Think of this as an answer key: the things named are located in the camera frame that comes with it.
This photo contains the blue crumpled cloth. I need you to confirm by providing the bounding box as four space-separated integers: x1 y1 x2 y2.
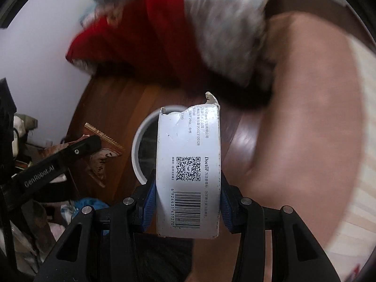
72 198 110 237

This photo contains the beige cloth bag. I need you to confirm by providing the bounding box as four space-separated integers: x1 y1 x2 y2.
13 114 39 143

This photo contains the pile of plastic bags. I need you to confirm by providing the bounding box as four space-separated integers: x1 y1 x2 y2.
0 198 75 278

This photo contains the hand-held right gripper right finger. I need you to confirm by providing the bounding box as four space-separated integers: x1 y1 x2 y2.
220 171 339 282

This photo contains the grey white fuzzy cloth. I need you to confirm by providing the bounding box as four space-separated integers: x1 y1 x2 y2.
181 0 275 87

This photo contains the brown snack wrapper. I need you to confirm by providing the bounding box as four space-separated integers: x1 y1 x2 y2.
83 122 124 189

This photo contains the person's bare leg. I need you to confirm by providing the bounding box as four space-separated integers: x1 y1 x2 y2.
226 11 366 260

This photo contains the torn white cardboard box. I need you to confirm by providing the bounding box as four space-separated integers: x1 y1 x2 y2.
155 92 221 239

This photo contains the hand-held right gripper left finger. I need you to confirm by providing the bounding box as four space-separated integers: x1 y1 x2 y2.
35 169 157 282

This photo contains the white round bin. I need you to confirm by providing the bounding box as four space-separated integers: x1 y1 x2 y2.
131 105 163 186

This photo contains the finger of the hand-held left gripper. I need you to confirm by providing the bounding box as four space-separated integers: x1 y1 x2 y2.
59 135 102 165

